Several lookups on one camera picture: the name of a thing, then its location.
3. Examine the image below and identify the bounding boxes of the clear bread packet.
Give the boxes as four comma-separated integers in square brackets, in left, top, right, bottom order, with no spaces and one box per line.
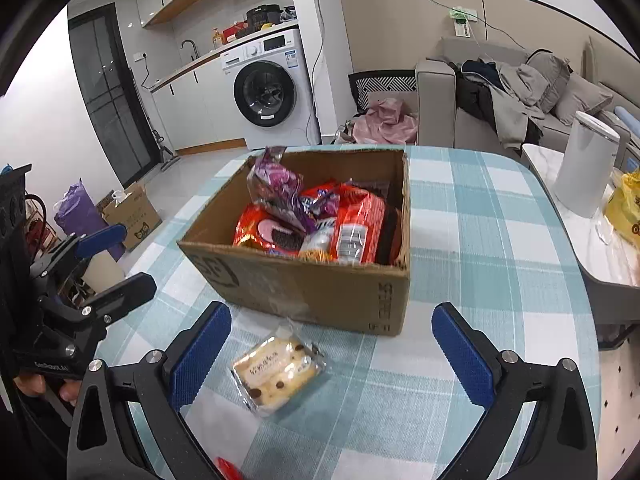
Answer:
[230,324,327,418]

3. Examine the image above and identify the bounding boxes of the small red packet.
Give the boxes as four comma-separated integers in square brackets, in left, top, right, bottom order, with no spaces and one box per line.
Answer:
[214,456,246,480]

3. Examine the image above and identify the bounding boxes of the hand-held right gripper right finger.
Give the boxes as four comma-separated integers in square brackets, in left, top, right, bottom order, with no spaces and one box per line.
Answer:
[431,301,598,480]

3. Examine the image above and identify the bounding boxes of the white washing machine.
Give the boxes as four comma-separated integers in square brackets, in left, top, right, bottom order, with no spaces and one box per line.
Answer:
[220,27,321,151]

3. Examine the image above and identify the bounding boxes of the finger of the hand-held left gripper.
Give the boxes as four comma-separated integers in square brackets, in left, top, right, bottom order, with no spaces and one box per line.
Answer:
[29,223,129,281]
[75,271,158,330]

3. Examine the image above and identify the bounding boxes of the orange snack bag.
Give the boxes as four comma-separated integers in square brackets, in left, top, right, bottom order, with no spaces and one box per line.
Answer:
[233,204,303,253]

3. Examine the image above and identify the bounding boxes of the brown cardboard box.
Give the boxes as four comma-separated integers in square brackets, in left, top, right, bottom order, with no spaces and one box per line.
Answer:
[177,147,412,337]

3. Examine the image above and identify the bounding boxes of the wall power strip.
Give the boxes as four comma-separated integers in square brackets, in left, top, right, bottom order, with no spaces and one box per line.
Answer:
[450,6,480,39]

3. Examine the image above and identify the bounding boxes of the white trash bin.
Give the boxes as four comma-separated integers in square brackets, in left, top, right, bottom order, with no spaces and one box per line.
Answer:
[554,111,621,219]

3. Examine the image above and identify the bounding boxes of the checkered tablecloth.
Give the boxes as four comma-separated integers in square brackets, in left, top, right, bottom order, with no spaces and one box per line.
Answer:
[92,145,603,480]

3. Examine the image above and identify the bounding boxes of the red snack packet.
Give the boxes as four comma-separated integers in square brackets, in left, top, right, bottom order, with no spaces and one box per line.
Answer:
[334,184,387,266]

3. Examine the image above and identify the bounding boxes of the grey garment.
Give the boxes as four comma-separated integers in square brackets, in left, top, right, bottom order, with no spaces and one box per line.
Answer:
[487,62,547,151]

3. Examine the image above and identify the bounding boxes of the purple plastic bag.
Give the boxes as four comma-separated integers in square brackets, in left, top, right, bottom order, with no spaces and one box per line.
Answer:
[54,178,125,262]

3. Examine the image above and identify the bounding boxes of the printed cardboard box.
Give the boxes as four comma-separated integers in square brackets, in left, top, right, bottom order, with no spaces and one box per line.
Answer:
[97,181,163,251]

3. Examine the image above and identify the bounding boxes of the stick vacuum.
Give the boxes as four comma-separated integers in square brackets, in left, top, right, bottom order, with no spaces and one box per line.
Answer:
[150,129,182,167]

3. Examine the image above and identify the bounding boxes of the dark jacket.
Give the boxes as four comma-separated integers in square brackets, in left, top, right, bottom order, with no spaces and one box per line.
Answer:
[456,59,506,127]

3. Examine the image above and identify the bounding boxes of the person's left hand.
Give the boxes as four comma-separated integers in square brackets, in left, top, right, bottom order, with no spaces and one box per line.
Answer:
[12,374,85,408]

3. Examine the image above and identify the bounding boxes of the light blue cushion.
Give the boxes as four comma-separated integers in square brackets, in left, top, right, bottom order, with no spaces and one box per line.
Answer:
[614,105,640,142]

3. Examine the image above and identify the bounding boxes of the purple snack bag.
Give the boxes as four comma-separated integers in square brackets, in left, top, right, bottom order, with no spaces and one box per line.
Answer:
[246,146,341,235]

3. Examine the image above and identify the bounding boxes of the grey sofa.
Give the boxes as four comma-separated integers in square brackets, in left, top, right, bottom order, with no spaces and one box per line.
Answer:
[415,35,640,162]

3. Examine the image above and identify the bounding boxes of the chevron patterned basket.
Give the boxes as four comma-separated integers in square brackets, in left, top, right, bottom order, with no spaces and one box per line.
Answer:
[347,70,418,116]

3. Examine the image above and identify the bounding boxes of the pink cloth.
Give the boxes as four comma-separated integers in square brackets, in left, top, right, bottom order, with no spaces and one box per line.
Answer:
[350,99,420,146]

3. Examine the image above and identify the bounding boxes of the grey pillow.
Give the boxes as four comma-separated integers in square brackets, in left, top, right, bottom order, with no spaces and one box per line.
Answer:
[555,72,614,127]
[525,50,572,114]

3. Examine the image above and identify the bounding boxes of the yellow plastic bag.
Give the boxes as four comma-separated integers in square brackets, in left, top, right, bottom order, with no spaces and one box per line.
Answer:
[604,170,640,249]

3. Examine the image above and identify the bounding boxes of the shoe rack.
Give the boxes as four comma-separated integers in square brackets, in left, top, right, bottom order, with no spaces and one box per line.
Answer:
[24,192,96,311]

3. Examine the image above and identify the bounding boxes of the white noodle snack bag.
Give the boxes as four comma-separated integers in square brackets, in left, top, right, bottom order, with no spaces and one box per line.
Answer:
[299,219,337,262]

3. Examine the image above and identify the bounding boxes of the white kitchen counter cabinet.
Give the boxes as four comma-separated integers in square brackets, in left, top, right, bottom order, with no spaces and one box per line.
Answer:
[150,50,251,154]

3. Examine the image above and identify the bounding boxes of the cream cushion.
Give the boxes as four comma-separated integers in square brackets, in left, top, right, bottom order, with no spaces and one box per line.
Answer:
[81,249,127,293]

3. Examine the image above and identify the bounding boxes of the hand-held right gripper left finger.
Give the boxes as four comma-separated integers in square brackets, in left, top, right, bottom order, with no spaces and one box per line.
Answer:
[66,301,233,480]

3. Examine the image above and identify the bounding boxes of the black glass door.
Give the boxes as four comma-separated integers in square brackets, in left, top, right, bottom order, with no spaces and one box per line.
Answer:
[67,2,156,189]

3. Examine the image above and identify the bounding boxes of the white side table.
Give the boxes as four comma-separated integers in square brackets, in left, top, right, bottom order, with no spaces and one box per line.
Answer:
[520,142,640,352]

